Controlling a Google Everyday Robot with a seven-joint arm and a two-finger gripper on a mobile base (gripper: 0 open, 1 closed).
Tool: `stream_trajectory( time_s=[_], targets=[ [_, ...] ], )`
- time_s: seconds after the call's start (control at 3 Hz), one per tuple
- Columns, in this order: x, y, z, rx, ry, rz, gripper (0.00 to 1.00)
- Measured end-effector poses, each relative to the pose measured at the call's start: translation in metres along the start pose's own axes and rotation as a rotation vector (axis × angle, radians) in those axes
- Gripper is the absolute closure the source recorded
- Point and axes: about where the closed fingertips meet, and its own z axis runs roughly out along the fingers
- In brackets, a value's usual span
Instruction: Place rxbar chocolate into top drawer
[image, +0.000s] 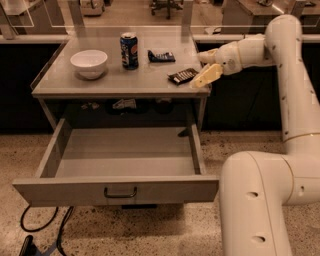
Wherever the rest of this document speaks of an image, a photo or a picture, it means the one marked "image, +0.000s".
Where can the blue pepsi can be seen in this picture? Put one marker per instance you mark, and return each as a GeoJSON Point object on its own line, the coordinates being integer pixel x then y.
{"type": "Point", "coordinates": [129, 50]}

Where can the grey open top drawer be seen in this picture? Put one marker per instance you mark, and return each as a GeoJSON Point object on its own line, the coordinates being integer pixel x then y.
{"type": "Point", "coordinates": [164, 163]}

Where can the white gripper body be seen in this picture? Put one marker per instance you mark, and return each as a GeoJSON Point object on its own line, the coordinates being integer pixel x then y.
{"type": "Point", "coordinates": [228, 57]}

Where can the black drawer handle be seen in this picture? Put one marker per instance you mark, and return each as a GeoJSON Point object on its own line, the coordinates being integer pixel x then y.
{"type": "Point", "coordinates": [121, 194]}

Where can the white ceramic bowl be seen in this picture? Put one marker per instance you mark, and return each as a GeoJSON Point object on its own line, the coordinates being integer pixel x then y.
{"type": "Point", "coordinates": [89, 64]}

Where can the black office chair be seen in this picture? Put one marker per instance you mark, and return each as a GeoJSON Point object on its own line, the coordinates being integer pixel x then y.
{"type": "Point", "coordinates": [168, 5]}

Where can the black plug on floor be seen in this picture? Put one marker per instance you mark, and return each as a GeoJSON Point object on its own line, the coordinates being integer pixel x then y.
{"type": "Point", "coordinates": [28, 247]}

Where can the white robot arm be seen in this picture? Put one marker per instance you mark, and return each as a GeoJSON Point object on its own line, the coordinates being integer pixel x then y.
{"type": "Point", "coordinates": [254, 187]}

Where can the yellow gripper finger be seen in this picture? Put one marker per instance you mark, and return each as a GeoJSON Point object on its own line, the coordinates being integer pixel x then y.
{"type": "Point", "coordinates": [208, 74]}
{"type": "Point", "coordinates": [207, 57]}

